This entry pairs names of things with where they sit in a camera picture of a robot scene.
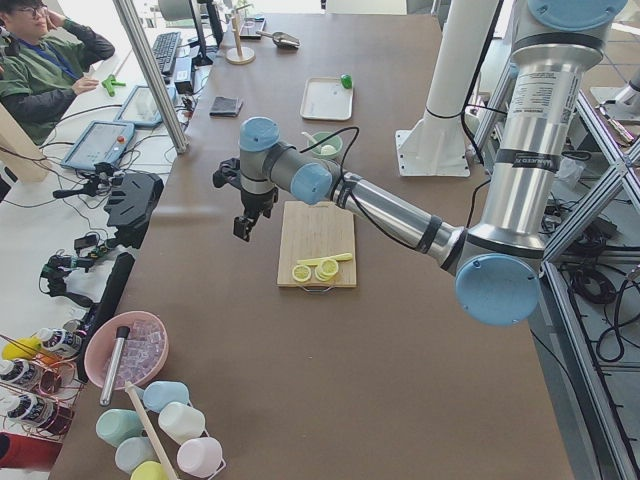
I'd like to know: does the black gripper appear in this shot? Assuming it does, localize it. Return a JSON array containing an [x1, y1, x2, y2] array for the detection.
[[212, 157, 278, 242]]

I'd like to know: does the white ceramic spoon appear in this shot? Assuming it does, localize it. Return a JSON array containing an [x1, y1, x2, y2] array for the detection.
[[301, 131, 320, 151]]

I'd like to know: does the white steamed bun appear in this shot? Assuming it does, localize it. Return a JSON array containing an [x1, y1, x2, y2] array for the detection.
[[320, 145, 337, 155]]

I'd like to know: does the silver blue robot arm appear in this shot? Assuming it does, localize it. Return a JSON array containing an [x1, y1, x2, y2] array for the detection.
[[230, 15, 540, 325]]

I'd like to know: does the mint green bowl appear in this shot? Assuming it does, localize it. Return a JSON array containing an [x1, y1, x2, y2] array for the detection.
[[310, 132, 343, 160]]

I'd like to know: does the pink bowl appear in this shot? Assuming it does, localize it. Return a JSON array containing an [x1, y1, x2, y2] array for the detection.
[[84, 311, 169, 390]]

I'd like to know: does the metal scoop in bowl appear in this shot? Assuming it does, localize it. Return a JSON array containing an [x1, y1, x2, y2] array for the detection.
[[99, 326, 130, 407]]

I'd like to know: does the wooden cutting board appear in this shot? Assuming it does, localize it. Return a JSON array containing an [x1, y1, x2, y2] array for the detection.
[[277, 201, 357, 289]]

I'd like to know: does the single lemon slice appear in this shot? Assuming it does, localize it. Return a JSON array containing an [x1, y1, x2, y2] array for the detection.
[[291, 264, 312, 283]]

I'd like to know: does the lemon slice stack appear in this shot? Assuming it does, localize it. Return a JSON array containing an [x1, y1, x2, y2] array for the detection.
[[314, 260, 340, 282]]

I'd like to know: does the yellow plastic knife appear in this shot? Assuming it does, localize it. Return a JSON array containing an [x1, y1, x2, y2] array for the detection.
[[296, 252, 353, 266]]

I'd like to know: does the grey folded cloth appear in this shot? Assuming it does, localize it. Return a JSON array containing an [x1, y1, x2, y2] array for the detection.
[[209, 96, 243, 117]]

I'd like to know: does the white rabbit tray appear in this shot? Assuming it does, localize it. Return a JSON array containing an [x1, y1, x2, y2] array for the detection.
[[300, 77, 354, 121]]

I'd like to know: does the upper teach pendant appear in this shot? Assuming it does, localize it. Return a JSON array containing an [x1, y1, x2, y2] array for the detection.
[[114, 85, 163, 129]]

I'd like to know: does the teach pendant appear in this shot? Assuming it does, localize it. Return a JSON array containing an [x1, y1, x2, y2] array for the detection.
[[114, 85, 163, 129], [61, 121, 135, 172]]

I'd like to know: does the lower teach pendant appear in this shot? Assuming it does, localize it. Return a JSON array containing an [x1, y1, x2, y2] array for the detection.
[[61, 121, 135, 172]]

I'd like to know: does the wooden mug tree stand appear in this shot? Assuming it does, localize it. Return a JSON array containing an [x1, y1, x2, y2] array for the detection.
[[225, 1, 255, 65]]

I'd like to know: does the green lime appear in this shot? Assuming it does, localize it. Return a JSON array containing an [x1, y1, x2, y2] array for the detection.
[[340, 74, 353, 89]]

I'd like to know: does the light blue cup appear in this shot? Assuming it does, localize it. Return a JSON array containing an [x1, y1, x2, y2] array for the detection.
[[143, 380, 190, 413]]

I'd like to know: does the green clamp tool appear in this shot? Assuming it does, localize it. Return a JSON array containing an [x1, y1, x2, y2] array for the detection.
[[101, 74, 126, 97]]

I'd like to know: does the black keyboard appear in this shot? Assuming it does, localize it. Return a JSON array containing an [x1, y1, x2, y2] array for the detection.
[[152, 31, 181, 76]]

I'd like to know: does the white cup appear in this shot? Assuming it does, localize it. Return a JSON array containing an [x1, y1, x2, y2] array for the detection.
[[158, 402, 206, 445]]

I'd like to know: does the pink cup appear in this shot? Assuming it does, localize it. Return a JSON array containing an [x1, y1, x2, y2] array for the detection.
[[177, 437, 226, 478]]

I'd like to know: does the mint green cup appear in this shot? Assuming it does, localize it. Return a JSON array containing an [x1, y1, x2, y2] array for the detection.
[[95, 409, 143, 447]]

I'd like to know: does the pale blue cup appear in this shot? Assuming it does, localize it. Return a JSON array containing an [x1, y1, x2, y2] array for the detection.
[[115, 436, 157, 474]]

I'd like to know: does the seated person green shirt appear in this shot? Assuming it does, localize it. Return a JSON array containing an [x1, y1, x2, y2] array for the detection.
[[1, 1, 115, 145]]

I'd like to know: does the yellow cup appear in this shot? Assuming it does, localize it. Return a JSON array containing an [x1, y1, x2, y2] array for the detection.
[[130, 461, 168, 480]]

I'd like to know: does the aluminium frame post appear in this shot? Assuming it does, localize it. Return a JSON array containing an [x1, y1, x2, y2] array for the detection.
[[113, 0, 188, 154]]

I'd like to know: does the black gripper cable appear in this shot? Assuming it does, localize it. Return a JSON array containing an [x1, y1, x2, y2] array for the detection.
[[299, 125, 421, 251]]

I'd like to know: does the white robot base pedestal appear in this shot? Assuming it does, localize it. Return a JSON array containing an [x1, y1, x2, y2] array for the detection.
[[396, 0, 501, 177]]

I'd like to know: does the wooden cup rack handle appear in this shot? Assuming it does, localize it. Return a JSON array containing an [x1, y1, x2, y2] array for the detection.
[[125, 381, 178, 480]]

